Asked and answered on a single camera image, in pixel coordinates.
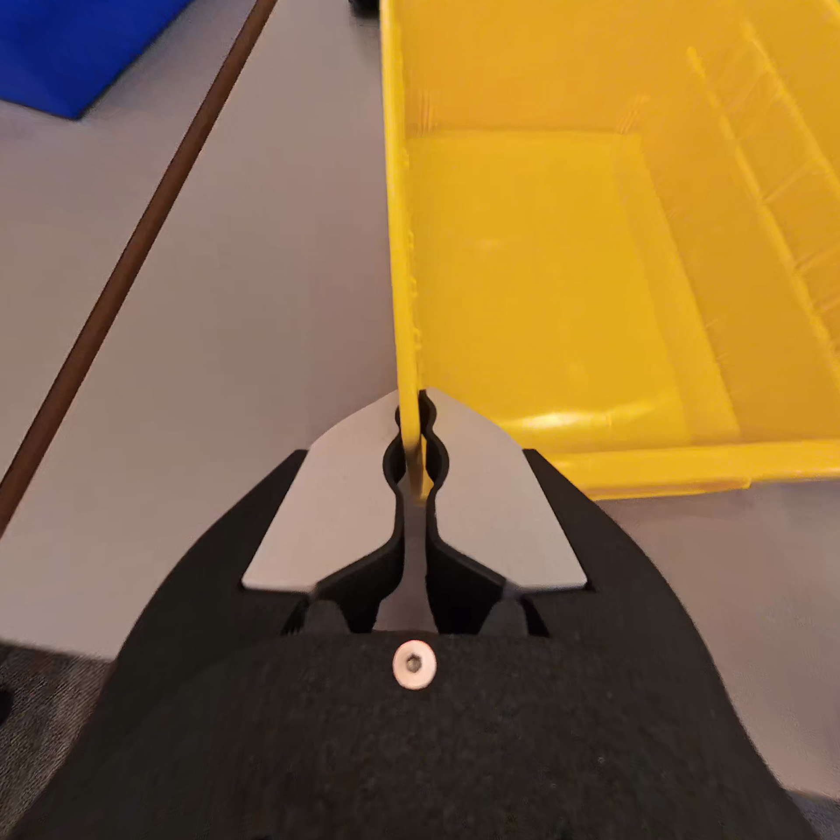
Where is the blue plastic bin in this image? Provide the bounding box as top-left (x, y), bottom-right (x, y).
top-left (0, 0), bottom-right (196, 121)

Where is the yellow plastic bin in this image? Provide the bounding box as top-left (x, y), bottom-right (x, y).
top-left (379, 0), bottom-right (840, 501)

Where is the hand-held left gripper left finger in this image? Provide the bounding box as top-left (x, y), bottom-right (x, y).
top-left (241, 387), bottom-right (406, 619)

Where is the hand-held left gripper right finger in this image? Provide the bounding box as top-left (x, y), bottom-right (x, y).
top-left (420, 387), bottom-right (589, 632)

